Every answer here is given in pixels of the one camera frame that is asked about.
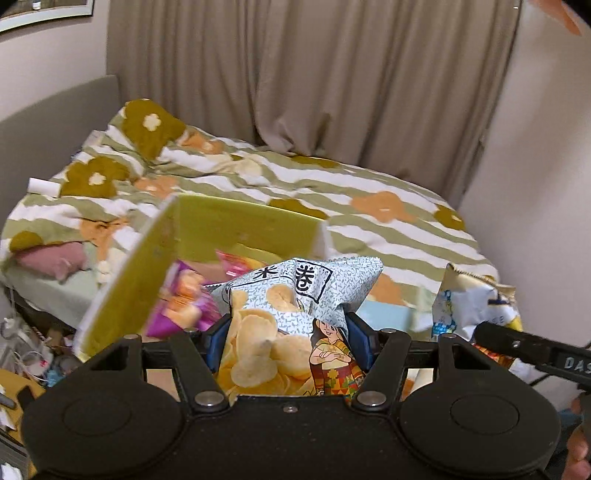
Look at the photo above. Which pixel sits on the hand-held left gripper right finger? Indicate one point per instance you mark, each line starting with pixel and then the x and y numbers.
pixel 358 342

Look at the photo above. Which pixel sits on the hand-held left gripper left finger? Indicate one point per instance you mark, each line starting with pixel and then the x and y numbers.
pixel 217 344

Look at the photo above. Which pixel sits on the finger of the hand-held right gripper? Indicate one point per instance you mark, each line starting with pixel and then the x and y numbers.
pixel 512 342

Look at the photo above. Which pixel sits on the purple snack packet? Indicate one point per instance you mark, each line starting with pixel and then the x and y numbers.
pixel 180 300

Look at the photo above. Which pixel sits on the white patterned rice cracker bag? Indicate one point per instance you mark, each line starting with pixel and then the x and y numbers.
pixel 277 332

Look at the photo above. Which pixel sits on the blue and white snack packet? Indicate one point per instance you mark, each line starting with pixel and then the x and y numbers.
pixel 466 300

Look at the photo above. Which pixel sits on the pink snack packet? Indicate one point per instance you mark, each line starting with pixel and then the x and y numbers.
pixel 233 266

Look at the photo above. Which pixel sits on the yellow-green cardboard box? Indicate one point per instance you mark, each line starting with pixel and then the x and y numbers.
pixel 194 230

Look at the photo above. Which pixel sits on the person's right hand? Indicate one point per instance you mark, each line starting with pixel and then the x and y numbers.
pixel 579 452

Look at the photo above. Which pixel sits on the striped flower blanket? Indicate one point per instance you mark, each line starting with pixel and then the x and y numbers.
pixel 258 184

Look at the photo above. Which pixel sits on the light green bed sheet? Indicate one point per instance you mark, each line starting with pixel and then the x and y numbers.
pixel 46 295

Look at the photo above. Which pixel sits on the pink plush toy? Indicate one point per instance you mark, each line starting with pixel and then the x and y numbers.
pixel 55 258

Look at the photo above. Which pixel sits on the floor clutter pile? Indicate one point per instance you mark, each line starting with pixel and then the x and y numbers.
pixel 27 350

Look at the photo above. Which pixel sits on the white paper roll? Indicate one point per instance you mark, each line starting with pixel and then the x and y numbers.
pixel 44 187

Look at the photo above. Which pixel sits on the beige curtain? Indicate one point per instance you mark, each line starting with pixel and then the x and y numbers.
pixel 323 78

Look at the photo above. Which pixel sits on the grey bed headboard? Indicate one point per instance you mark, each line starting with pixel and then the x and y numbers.
pixel 41 134

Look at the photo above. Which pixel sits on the orange cloth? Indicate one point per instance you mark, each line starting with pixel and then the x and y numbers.
pixel 556 11

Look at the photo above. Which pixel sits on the framed wall picture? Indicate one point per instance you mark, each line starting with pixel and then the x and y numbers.
pixel 46 11

